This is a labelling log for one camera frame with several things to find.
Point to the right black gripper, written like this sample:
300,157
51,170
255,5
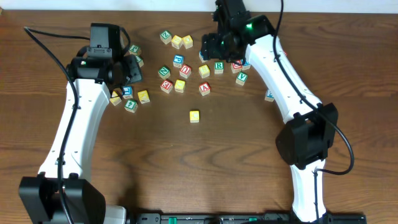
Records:
210,45

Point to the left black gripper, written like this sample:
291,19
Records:
132,70

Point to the blue l block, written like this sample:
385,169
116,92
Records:
201,57
127,92
246,66

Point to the green R block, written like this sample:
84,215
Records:
218,67

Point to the yellow O block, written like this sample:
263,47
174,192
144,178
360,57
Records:
180,86

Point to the yellow C block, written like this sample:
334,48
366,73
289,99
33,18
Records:
194,116

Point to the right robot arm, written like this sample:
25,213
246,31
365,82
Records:
308,132

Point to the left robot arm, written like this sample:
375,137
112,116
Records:
101,74

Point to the green 7 block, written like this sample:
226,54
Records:
140,61

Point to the yellow S block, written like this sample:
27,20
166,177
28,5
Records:
204,71

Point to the yellow block top right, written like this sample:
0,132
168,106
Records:
187,41

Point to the yellow block lower left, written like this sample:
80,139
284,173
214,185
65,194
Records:
143,96

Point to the red U block right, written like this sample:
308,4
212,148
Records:
235,68

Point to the red u block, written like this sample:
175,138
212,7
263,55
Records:
185,71
235,68

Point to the green N block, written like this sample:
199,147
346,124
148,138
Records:
164,72

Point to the yellow block far left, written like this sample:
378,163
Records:
115,98

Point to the green 4 block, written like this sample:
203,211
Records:
131,106

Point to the red U block left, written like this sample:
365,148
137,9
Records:
185,71

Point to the yellow block top left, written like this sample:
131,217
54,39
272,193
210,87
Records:
177,42

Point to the red E block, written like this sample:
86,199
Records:
166,86

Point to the blue P block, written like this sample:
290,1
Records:
178,61

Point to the green V block right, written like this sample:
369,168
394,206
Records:
241,78

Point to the red A block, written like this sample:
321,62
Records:
204,88

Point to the green Z block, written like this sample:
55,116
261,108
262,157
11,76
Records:
166,37

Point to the blue 2 block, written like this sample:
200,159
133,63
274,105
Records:
269,96

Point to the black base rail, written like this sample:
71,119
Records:
282,218

